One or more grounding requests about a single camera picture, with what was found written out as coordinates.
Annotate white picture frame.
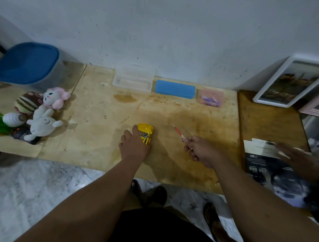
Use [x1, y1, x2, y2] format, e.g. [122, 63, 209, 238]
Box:
[253, 54, 319, 109]

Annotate person's left sandal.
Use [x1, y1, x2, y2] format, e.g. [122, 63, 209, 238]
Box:
[131, 180, 167, 207]

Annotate pink picture frame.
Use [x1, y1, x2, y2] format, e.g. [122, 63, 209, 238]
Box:
[299, 96, 319, 117]

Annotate pink small plastic box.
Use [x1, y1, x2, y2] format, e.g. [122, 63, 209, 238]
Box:
[198, 88, 225, 108]

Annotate blue plastic case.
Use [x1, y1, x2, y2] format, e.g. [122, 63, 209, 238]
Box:
[155, 80, 196, 100]

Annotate person's right forearm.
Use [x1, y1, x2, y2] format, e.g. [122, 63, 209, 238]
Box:
[213, 156, 319, 242]

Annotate person's sandal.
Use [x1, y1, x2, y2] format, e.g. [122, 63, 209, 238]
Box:
[203, 202, 225, 242]
[131, 180, 167, 207]

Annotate black shorts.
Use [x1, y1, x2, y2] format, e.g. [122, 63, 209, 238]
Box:
[108, 207, 215, 242]

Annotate brown striped plush toy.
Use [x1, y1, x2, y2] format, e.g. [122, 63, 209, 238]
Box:
[14, 91, 44, 115]

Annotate yellow toy car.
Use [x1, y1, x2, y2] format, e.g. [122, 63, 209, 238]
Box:
[138, 123, 154, 145]

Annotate person's right sandal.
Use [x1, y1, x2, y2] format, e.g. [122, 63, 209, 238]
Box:
[203, 202, 225, 242]

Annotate black printed cardboard box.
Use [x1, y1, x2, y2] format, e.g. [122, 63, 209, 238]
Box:
[243, 138, 312, 209]

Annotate pink and white bunny plush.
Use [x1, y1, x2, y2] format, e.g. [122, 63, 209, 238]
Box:
[43, 87, 72, 111]

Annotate white and green plush toy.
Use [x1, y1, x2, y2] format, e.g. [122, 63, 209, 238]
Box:
[0, 112, 27, 136]

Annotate person's right hand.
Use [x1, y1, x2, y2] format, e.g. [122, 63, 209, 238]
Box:
[182, 136, 224, 169]

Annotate dark toy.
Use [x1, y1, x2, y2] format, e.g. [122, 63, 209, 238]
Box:
[12, 127, 42, 145]

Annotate person's left forearm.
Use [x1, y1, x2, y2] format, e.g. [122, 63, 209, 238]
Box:
[14, 156, 145, 242]

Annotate person's left hand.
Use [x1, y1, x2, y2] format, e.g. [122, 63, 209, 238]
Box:
[119, 125, 152, 163]

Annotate red small screwdriver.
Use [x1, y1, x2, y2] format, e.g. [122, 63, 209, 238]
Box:
[171, 123, 186, 140]

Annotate clear plastic box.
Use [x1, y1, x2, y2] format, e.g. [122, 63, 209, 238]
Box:
[112, 63, 155, 93]

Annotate grey bin with blue lid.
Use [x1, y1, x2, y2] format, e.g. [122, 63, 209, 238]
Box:
[0, 42, 66, 92]

